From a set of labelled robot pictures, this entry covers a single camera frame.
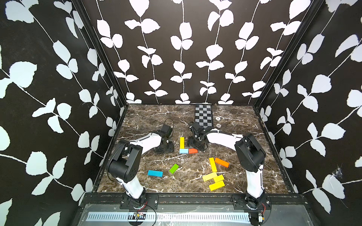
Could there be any teal long block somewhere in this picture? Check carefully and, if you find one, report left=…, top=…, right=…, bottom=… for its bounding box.
left=148, top=170, right=163, bottom=178

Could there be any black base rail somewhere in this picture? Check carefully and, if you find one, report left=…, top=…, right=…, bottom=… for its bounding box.
left=118, top=192, right=272, bottom=218

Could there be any green block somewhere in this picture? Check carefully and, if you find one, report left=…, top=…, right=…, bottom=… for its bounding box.
left=169, top=164, right=179, bottom=174

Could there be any yellow block nearest front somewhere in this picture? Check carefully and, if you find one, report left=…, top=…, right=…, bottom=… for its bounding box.
left=209, top=180, right=225, bottom=191

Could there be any red short block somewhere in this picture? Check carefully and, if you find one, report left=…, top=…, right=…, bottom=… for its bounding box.
left=189, top=148, right=198, bottom=154

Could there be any yellow long block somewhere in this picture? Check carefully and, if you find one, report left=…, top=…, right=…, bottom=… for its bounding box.
left=180, top=137, right=185, bottom=149

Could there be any black grey checkerboard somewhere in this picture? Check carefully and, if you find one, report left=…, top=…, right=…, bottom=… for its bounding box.
left=193, top=104, right=215, bottom=134

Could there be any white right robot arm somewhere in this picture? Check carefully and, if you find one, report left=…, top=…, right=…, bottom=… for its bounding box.
left=188, top=122, right=266, bottom=209

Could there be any light blue short block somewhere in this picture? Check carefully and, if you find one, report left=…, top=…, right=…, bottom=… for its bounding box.
left=179, top=149, right=189, bottom=154

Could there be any small yellow block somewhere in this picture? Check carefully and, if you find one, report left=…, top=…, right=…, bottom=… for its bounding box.
left=213, top=175, right=224, bottom=183

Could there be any white slotted cable duct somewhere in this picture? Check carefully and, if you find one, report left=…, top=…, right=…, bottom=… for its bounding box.
left=85, top=212, right=250, bottom=224

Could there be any orange long block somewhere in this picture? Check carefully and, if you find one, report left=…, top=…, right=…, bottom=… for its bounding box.
left=215, top=158, right=230, bottom=168

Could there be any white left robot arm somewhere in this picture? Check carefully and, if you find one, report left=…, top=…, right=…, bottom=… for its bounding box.
left=107, top=131, right=174, bottom=200

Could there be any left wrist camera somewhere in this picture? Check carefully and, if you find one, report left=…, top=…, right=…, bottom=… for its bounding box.
left=159, top=124, right=173, bottom=139

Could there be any yellow block left of cluster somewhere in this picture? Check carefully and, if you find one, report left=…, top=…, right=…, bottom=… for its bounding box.
left=202, top=172, right=217, bottom=182

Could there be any yellow upright block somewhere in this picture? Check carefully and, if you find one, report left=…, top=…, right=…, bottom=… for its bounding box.
left=209, top=157, right=217, bottom=172

